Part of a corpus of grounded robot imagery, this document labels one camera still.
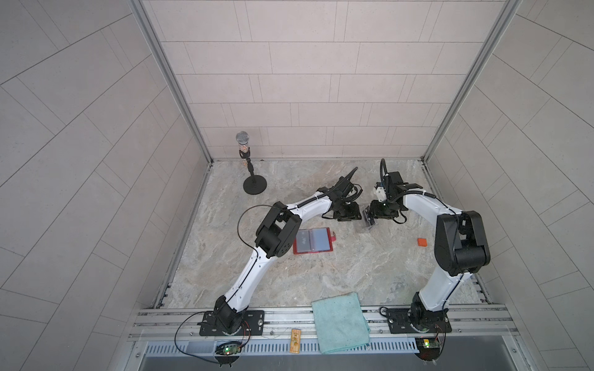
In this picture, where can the aluminium corner profile left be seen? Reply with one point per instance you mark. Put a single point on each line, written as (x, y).
(142, 17)

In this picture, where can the small wooden block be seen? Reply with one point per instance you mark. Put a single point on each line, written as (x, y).
(295, 341)

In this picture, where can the teal folded cloth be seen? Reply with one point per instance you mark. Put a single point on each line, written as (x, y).
(340, 323)

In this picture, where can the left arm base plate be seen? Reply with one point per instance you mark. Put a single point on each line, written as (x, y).
(232, 323)

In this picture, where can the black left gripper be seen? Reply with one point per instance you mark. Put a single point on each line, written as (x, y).
(352, 215)

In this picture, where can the left green circuit board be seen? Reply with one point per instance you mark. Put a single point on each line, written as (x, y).
(228, 349)

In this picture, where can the green circuit board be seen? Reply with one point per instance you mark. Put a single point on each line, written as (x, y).
(430, 349)
(228, 349)

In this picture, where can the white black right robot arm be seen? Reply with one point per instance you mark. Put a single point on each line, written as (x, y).
(460, 248)

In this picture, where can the aluminium corner profile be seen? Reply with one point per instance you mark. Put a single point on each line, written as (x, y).
(497, 31)
(142, 17)

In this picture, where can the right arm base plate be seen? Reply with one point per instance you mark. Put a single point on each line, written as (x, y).
(420, 321)

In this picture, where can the right green circuit board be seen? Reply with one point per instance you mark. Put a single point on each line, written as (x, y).
(430, 349)

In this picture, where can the aluminium corner profile right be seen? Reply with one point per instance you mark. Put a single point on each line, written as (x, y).
(497, 31)

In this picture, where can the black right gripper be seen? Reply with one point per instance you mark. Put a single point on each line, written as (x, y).
(375, 212)

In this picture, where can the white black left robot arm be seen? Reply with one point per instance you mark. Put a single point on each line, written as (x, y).
(274, 238)

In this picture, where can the red card holder wallet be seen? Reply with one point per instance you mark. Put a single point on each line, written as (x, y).
(314, 241)

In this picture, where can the microphone on black stand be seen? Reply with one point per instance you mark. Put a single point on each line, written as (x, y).
(254, 184)

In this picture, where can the aluminium rail frame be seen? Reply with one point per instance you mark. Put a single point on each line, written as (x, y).
(282, 322)

